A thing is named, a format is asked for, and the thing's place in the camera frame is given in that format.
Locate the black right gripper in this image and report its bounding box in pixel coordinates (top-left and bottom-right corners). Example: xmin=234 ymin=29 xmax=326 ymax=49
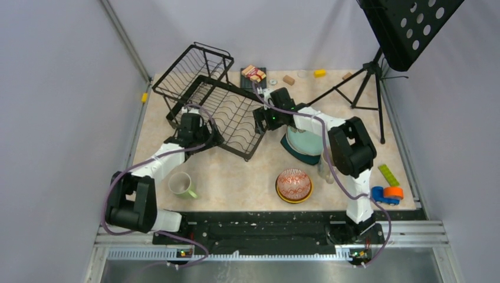
xmin=252 ymin=104 xmax=283 ymax=136

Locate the light green flower plate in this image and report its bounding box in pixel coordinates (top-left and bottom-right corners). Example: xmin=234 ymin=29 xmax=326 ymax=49
xmin=286 ymin=126 xmax=323 ymax=156

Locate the black wire dish rack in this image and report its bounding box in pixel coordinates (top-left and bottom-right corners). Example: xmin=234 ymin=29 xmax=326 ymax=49
xmin=152 ymin=42 xmax=264 ymax=161

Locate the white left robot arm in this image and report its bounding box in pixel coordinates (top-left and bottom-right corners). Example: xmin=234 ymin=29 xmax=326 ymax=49
xmin=101 ymin=112 xmax=224 ymax=244

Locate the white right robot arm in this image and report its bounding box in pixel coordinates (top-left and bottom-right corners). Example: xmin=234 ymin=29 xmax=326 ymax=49
xmin=253 ymin=85 xmax=377 ymax=243

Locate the small wooden block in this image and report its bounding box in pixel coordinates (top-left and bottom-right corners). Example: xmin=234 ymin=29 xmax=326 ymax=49
xmin=282 ymin=75 xmax=295 ymax=85

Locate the clear round lid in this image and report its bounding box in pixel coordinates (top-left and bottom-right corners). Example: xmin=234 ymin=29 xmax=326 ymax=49
xmin=297 ymin=70 xmax=308 ymax=78

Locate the green white mug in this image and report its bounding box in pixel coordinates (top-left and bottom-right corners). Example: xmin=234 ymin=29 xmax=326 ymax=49
xmin=167 ymin=172 xmax=199 ymax=199

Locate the yellow lego block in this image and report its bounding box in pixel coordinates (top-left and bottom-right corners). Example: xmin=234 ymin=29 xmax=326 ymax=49
xmin=314 ymin=69 xmax=327 ymax=78

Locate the dark teal square plate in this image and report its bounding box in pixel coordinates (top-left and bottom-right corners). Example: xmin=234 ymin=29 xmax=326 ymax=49
xmin=280 ymin=133 xmax=321 ymax=165

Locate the beige mug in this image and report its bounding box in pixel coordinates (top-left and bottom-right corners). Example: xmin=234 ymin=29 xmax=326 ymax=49
xmin=317 ymin=152 xmax=335 ymax=184

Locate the red patterned bowl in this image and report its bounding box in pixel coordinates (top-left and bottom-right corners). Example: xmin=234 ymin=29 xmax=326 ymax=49
xmin=275 ymin=168 xmax=313 ymax=199

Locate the brown wooden block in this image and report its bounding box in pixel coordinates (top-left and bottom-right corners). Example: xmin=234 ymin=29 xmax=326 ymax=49
xmin=342 ymin=72 xmax=353 ymax=81

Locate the yellow bowl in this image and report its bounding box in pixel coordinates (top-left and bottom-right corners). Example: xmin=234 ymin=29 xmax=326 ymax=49
xmin=275 ymin=187 xmax=314 ymax=204

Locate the blue toy car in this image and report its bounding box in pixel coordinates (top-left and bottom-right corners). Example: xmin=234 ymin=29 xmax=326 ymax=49
xmin=371 ymin=186 xmax=400 ymax=206

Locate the green lego brick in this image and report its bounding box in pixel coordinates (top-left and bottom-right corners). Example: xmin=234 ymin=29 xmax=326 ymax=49
xmin=378 ymin=164 xmax=400 ymax=187

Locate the black music stand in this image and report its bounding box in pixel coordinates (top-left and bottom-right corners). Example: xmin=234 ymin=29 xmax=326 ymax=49
xmin=310 ymin=0 xmax=463 ymax=144

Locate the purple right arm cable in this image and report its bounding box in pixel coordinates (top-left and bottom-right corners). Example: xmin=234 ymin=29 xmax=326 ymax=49
xmin=252 ymin=82 xmax=393 ymax=269

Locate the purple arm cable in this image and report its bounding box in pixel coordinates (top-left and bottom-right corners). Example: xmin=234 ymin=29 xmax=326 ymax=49
xmin=252 ymin=82 xmax=393 ymax=269
xmin=100 ymin=104 xmax=219 ymax=270

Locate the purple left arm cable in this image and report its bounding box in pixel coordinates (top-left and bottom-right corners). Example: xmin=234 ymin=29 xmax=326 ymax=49
xmin=100 ymin=104 xmax=219 ymax=270

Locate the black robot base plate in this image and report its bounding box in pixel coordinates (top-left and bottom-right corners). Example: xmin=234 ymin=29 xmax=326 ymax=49
xmin=153 ymin=211 xmax=387 ymax=259

